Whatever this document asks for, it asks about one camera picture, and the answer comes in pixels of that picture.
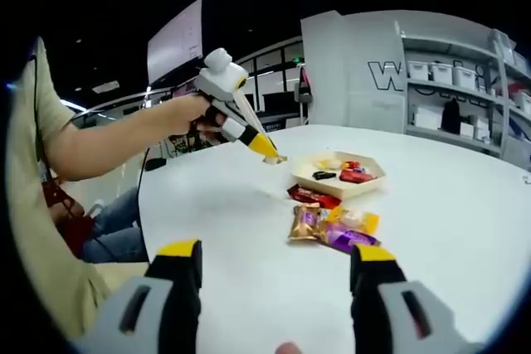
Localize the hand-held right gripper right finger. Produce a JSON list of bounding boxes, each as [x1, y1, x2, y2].
[[349, 242, 470, 354]]

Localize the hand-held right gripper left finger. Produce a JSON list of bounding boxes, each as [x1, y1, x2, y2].
[[80, 239, 204, 354]]

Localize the dark red food packet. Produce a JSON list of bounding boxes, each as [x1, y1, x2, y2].
[[287, 183, 342, 210]]

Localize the gold purple food packet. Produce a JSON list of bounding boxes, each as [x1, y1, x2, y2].
[[288, 203, 323, 244]]

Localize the bright red food packet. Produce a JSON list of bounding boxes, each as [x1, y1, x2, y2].
[[339, 168, 374, 184]]

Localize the cream hexagonal container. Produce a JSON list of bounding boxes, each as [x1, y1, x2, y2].
[[291, 150, 387, 200]]

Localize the person's left hand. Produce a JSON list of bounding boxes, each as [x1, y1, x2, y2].
[[165, 94, 228, 147]]

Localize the grey reception counter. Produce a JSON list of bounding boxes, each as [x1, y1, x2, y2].
[[255, 111, 308, 129]]

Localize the black monitor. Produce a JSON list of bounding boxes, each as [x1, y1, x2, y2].
[[263, 92, 300, 114]]

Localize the large projection screen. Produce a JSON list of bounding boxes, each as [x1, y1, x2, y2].
[[147, 0, 204, 85]]

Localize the ceiling air vent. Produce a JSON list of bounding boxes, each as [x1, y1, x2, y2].
[[91, 80, 121, 95]]

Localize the person's beige shirt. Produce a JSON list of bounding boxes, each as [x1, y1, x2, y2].
[[6, 36, 150, 341]]

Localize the black bag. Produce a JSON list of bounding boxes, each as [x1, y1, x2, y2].
[[440, 99, 462, 133]]

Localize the row of white storage bins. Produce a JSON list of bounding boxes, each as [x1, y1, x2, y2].
[[408, 32, 531, 114]]

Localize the grey metal shelving rack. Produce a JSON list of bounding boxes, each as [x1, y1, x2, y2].
[[393, 22, 531, 158]]

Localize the red white wall device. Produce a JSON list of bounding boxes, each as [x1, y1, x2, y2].
[[293, 66, 316, 125]]

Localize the black device cable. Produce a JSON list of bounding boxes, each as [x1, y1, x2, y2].
[[31, 53, 57, 189]]

